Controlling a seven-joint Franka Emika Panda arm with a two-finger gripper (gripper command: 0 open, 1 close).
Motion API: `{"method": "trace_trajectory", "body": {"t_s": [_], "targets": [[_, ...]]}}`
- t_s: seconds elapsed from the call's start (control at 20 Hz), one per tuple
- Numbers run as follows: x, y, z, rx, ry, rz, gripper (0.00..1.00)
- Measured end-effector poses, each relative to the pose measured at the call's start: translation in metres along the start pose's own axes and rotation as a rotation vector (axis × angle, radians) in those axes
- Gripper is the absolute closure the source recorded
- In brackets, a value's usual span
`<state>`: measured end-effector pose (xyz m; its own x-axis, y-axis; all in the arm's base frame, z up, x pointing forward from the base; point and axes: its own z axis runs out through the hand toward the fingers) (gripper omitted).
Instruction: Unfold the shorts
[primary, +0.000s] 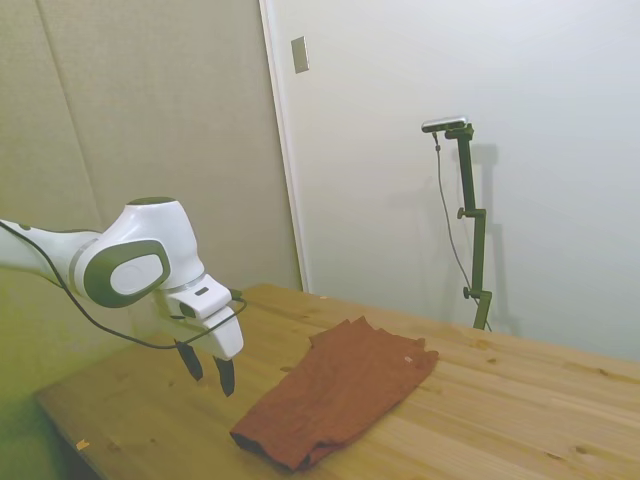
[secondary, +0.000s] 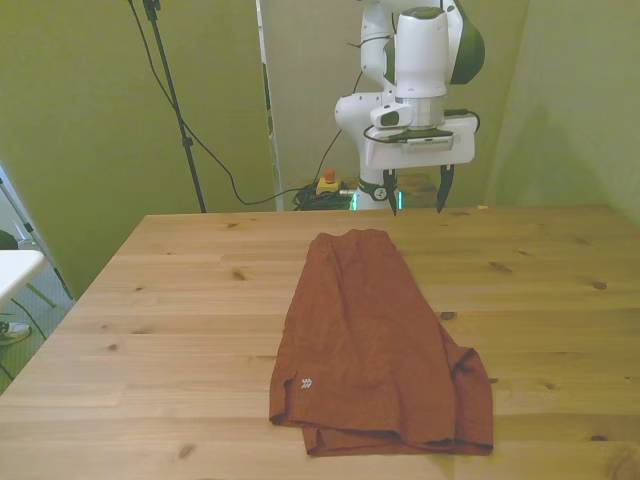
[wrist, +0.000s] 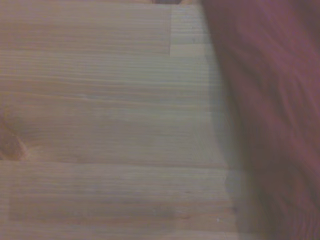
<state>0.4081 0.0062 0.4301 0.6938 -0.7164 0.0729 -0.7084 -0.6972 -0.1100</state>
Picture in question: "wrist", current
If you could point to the rust red shorts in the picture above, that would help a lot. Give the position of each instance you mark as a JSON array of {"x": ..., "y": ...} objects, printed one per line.
[{"x": 272, "y": 105}]

